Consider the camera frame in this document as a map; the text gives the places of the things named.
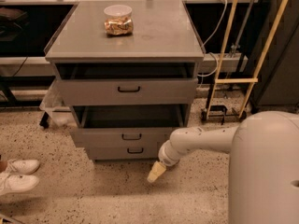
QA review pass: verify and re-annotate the white sneaker upper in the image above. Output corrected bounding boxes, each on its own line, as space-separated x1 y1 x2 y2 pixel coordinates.
6 160 40 175

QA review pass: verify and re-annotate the clear jar of snacks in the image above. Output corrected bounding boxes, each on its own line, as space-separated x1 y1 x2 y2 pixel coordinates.
104 5 134 35

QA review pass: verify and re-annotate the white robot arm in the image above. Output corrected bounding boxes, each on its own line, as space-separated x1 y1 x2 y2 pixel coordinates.
148 111 299 224

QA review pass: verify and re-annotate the grey bottom drawer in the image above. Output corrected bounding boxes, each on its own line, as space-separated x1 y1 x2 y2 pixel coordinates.
85 147 158 161

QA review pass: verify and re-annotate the white sneaker lower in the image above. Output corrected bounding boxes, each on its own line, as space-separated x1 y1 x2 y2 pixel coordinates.
0 173 39 196

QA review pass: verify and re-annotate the grey drawer cabinet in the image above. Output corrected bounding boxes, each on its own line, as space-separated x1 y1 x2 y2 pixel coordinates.
43 0 206 161

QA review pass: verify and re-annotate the dark grey cabinet right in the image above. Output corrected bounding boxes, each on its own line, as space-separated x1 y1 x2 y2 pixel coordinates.
244 0 299 113

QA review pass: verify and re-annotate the clear plastic bin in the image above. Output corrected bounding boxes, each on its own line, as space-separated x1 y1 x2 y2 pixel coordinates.
39 80 75 126

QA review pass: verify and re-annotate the white sneaker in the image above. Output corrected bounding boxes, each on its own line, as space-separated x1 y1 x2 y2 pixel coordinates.
0 173 39 196
6 160 40 175

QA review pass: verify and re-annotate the white cable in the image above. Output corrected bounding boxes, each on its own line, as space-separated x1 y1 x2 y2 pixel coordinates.
197 0 229 78

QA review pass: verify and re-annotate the grey top drawer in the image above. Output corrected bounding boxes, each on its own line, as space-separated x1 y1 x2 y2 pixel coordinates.
57 78 197 106

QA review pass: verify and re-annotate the grey drawer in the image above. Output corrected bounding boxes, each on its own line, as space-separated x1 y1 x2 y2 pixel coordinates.
57 78 197 106
72 104 190 147
85 147 158 161

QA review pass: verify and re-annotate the yellow wooden frame cart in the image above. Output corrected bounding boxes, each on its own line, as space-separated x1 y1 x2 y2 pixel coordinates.
202 0 289 120

